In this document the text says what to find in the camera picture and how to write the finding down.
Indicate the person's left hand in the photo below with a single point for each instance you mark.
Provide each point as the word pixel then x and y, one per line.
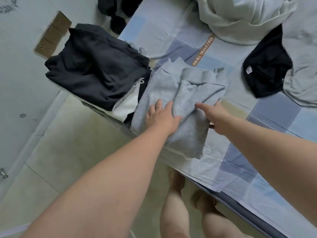
pixel 162 121

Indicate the person's right hand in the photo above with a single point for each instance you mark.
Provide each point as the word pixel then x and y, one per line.
pixel 218 118

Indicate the person's left thumb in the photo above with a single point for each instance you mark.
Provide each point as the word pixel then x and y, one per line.
pixel 177 118

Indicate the person's right thumb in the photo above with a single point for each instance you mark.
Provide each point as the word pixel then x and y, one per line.
pixel 203 107

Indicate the light grey garment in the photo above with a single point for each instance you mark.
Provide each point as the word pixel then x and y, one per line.
pixel 173 89
pixel 302 59

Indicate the person's right forearm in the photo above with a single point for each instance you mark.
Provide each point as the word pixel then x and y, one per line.
pixel 270 151

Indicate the person's left forearm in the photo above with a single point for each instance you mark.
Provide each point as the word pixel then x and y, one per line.
pixel 106 185

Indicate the white folded garment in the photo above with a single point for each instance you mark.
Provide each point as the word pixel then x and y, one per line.
pixel 125 106

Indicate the blue patchwork bed sheet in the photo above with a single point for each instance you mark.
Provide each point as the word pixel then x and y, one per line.
pixel 272 113

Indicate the black t-shirt with label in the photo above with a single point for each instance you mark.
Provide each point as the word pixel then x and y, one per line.
pixel 267 69

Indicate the person's left leg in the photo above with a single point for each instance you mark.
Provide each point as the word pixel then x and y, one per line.
pixel 174 210

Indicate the person's leg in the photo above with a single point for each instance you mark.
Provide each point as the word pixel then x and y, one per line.
pixel 218 220
pixel 174 210

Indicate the pale grey crumpled blanket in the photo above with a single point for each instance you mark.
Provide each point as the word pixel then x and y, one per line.
pixel 242 19

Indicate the black folded garment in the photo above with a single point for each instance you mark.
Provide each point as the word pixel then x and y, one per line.
pixel 96 66

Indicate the person's right leg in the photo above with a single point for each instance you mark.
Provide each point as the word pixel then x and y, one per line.
pixel 218 220

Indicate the light grey crumpled garment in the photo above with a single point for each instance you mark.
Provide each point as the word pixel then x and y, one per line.
pixel 302 59

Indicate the dark blue mattress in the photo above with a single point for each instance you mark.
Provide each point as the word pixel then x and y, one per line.
pixel 245 210

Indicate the pile of black clothes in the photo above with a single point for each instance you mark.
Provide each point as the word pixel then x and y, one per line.
pixel 116 12

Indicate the round floor drain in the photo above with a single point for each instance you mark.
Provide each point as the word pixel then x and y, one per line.
pixel 22 115

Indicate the metal door stop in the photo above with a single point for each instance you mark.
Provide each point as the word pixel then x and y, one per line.
pixel 3 173

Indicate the brown wall socket plate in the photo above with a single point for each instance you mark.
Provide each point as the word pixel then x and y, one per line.
pixel 44 48
pixel 62 22
pixel 55 35

